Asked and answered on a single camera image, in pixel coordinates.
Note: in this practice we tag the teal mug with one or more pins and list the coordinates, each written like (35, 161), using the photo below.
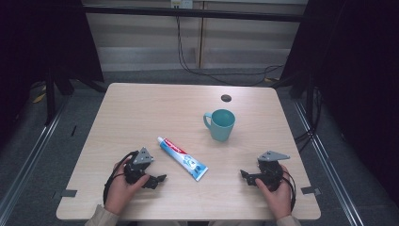
(221, 128)

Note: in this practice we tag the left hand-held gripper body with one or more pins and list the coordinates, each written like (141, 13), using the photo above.
(139, 158)

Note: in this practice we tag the grey tape strip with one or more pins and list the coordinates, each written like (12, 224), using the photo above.
(69, 193)
(310, 190)

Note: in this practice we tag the person's left hand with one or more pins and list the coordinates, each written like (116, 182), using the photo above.
(120, 193)

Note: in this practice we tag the metal floor rail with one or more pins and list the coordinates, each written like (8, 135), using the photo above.
(29, 158)
(329, 169)

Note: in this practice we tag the dark round table grommet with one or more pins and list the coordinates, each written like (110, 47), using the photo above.
(226, 98)

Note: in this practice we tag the black metal stand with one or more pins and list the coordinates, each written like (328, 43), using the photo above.
(49, 97)
(310, 100)

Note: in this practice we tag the yellow floor tape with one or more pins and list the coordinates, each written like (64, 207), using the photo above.
(39, 98)

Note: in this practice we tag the blue and white toothpaste tube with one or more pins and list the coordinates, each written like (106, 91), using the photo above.
(183, 158)

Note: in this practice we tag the black horizontal bar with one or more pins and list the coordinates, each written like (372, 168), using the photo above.
(141, 11)

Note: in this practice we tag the small black floor tape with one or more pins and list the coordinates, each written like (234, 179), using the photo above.
(73, 131)

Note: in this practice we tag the dark curtain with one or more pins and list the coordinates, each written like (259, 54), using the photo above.
(40, 40)
(354, 78)

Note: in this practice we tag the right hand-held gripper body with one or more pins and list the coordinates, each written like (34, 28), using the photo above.
(271, 172)

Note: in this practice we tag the white wall socket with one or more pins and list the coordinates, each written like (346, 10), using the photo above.
(182, 3)

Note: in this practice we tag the person's right hand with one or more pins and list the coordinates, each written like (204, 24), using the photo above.
(280, 201)

